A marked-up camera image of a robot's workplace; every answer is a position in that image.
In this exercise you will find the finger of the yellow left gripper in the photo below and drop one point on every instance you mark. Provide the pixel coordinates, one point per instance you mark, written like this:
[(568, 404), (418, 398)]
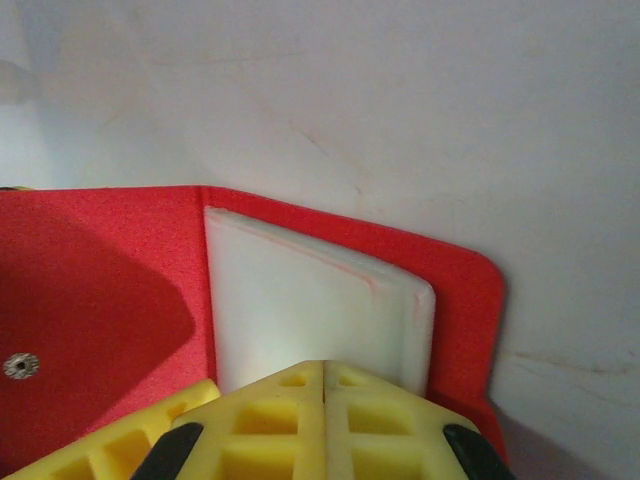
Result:
[(115, 450)]

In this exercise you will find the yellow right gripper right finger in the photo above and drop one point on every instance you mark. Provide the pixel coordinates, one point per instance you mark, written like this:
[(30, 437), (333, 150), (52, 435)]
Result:
[(395, 435)]

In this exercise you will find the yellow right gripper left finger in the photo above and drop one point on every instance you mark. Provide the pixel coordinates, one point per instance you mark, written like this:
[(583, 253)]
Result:
[(260, 430)]

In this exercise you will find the red card holder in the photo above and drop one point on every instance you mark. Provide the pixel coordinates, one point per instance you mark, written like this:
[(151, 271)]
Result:
[(100, 225)]

